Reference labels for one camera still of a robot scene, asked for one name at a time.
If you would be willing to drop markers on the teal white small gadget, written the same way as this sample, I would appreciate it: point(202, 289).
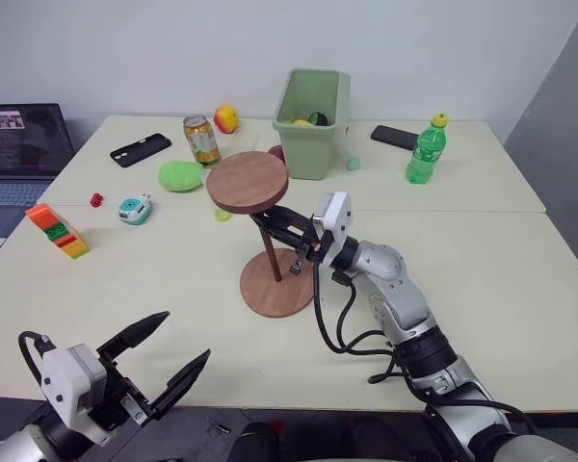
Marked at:
point(134, 209)

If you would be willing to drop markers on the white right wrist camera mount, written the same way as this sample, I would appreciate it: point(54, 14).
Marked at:
point(337, 221)

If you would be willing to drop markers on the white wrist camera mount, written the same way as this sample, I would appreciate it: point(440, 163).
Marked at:
point(337, 221)
point(60, 380)

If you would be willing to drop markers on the red yellow apple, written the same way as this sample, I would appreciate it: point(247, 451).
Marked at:
point(226, 119)

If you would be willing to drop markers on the green plastic bottle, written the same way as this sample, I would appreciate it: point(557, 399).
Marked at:
point(426, 154)

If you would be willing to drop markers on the dark red fruit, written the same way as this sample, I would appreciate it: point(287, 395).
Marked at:
point(277, 152)

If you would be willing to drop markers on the grey open laptop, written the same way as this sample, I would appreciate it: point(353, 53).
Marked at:
point(21, 144)

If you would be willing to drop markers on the yellow fruit toy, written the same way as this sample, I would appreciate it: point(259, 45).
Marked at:
point(301, 123)

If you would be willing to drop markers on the plain black phone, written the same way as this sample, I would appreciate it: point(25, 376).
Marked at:
point(394, 137)

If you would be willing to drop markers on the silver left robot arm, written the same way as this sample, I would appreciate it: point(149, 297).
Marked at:
point(9, 445)

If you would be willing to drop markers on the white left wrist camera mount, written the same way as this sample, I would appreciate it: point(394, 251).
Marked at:
point(60, 380)

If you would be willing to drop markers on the wooden pole with round disc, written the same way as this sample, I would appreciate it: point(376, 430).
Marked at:
point(246, 182)

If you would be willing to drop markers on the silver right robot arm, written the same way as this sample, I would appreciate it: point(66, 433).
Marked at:
point(400, 293)

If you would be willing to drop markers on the light green plastic bin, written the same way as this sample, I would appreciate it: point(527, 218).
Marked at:
point(308, 149)

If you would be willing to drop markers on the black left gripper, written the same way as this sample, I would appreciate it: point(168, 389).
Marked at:
point(118, 392)

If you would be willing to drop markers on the small red block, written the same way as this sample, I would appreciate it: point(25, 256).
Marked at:
point(96, 199)

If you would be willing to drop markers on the black phone with camera holes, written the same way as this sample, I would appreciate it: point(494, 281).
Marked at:
point(140, 150)

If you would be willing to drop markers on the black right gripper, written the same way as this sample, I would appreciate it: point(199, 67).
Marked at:
point(313, 245)

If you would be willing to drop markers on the black green round item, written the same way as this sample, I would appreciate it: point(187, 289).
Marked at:
point(319, 118)

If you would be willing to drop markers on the teal ball with white stick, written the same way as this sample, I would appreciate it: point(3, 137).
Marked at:
point(353, 163)

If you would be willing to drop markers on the round wooden base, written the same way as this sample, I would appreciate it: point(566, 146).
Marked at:
point(277, 296)

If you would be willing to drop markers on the yellow drink can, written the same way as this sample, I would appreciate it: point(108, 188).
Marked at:
point(202, 142)

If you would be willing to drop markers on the small green cap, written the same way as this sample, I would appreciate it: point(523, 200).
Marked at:
point(221, 216)

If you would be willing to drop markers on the orange green block stack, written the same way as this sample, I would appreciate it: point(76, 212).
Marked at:
point(58, 231)

